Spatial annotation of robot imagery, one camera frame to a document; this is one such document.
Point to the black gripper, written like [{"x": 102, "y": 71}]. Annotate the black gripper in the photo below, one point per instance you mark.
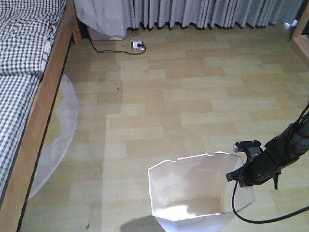
[{"x": 258, "y": 168}]

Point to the white plastic trash bin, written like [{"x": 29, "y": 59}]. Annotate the white plastic trash bin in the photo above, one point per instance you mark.
[{"x": 192, "y": 194}]

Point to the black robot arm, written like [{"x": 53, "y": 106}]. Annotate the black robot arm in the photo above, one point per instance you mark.
[{"x": 280, "y": 152}]

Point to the white floor power socket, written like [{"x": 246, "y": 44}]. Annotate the white floor power socket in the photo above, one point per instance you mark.
[{"x": 137, "y": 45}]

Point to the grey round rug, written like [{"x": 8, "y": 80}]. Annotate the grey round rug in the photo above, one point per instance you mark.
[{"x": 61, "y": 129}]

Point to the white curtain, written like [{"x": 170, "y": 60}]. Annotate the white curtain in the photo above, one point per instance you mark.
[{"x": 113, "y": 17}]

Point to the black white checkered bedding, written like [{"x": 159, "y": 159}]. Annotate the black white checkered bedding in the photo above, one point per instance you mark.
[{"x": 27, "y": 34}]

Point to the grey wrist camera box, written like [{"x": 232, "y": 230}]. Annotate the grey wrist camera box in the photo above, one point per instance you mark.
[{"x": 241, "y": 145}]

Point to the wooden bed frame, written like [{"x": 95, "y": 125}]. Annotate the wooden bed frame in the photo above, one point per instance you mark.
[{"x": 21, "y": 177}]

